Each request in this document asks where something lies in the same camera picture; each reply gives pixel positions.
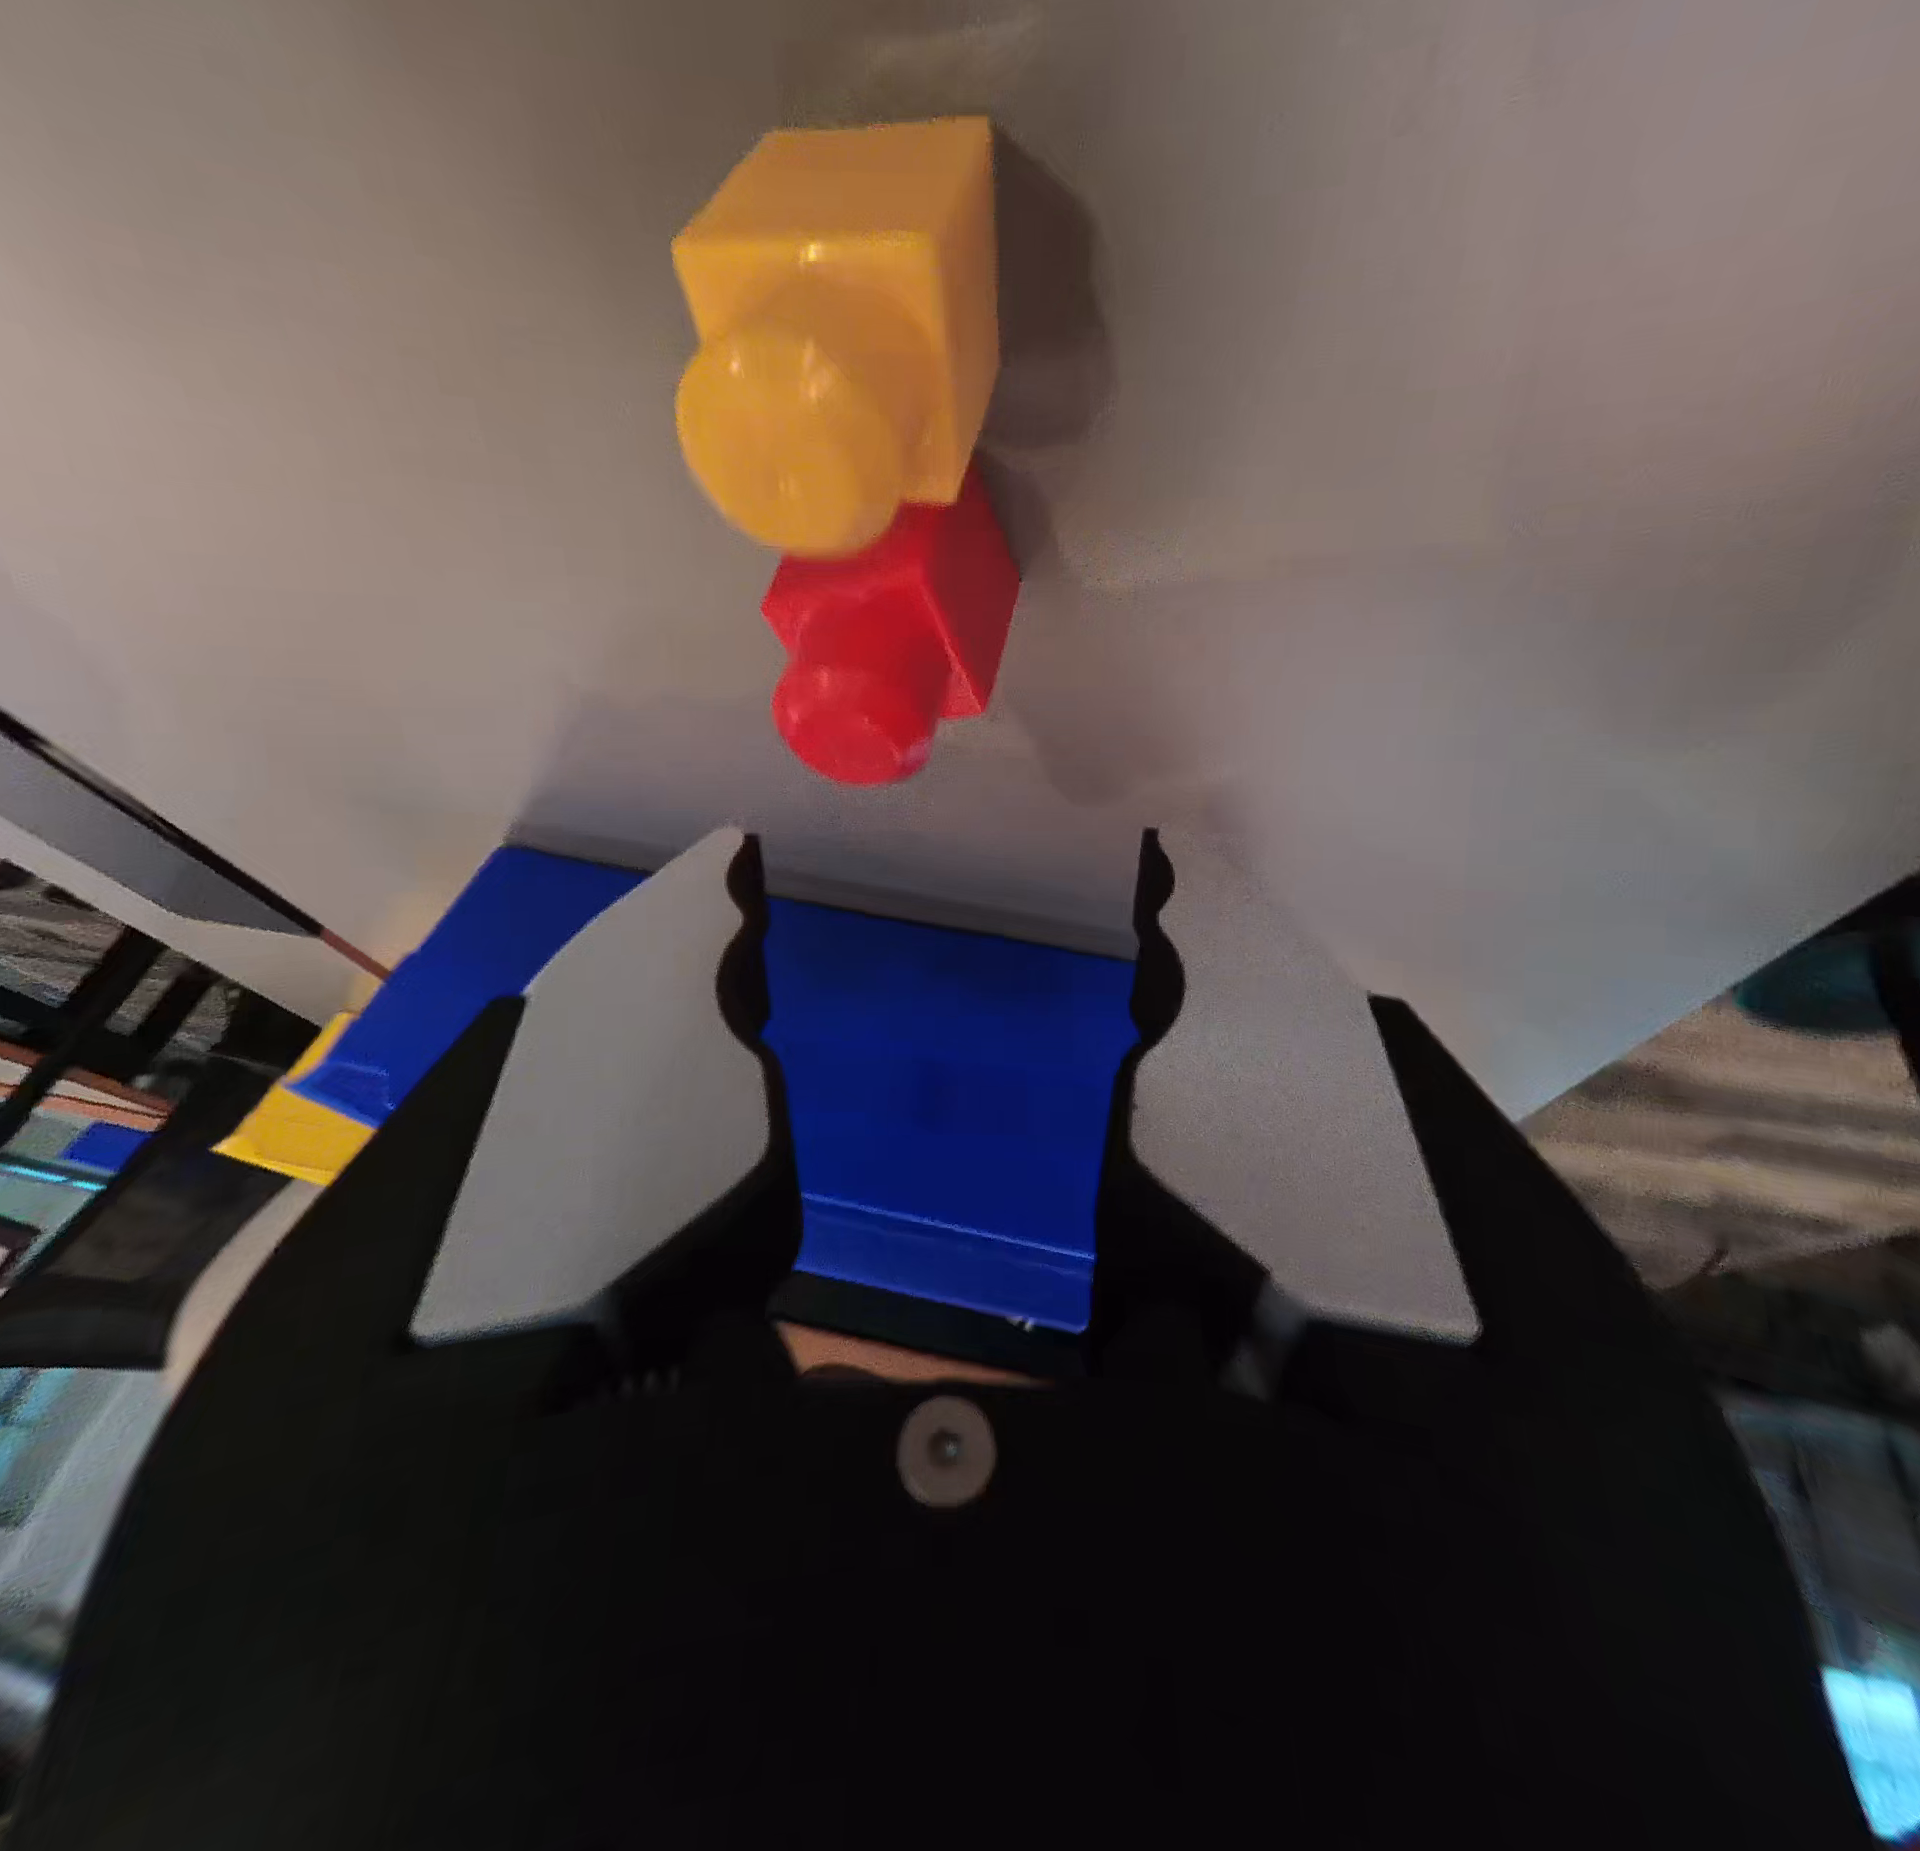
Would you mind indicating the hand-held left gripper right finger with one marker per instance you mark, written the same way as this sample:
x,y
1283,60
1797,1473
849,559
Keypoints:
x,y
1290,1130

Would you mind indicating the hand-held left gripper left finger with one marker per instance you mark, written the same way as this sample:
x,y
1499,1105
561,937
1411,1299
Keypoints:
x,y
602,1130

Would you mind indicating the blue plastic bin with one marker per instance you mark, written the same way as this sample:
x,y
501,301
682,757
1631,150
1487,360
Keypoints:
x,y
931,1072

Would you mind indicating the red single-stud block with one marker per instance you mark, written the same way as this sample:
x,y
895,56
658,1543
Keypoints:
x,y
900,619

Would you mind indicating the yellow single-stud block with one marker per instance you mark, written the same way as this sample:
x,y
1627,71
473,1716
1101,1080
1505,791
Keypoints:
x,y
841,259

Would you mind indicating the yellow plastic bin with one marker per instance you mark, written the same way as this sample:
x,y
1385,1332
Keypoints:
x,y
300,1130

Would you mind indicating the flat table hatch cover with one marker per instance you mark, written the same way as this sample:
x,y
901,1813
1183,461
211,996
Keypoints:
x,y
119,847

